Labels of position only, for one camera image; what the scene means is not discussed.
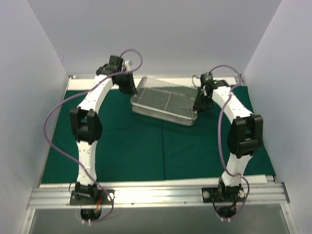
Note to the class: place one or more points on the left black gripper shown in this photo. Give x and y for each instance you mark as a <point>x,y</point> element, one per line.
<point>127,84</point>

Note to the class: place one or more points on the dark green surgical cloth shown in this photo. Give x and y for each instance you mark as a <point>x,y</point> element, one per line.
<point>134,147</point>

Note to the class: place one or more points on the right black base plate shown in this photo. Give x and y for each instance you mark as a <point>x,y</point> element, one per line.
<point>222,194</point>

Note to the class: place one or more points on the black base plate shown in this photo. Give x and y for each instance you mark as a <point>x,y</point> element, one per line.
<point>222,194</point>
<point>92,197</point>

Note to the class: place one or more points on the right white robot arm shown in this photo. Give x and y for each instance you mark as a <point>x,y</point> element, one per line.
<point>245,134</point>

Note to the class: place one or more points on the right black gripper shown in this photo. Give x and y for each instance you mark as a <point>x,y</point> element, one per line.
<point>203,103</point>

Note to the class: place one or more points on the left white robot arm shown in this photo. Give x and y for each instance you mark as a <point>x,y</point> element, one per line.
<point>86,126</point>

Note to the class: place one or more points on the front aluminium rail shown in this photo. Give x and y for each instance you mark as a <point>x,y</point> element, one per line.
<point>171,193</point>

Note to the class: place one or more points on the back aluminium rail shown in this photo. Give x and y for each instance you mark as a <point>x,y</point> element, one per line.
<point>91,76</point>

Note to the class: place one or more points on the surgical kit tray edge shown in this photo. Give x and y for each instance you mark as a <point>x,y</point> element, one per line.
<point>166,101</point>

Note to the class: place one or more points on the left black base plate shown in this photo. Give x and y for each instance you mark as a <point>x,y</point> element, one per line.
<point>92,197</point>

